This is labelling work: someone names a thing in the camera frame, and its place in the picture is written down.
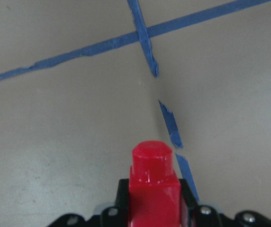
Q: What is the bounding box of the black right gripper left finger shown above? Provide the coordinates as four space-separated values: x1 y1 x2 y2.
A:
101 179 129 222

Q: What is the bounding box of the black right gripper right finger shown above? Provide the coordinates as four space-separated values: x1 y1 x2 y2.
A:
179 179 221 222

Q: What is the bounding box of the red toy block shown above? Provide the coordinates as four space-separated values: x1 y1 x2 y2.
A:
128 140 189 227

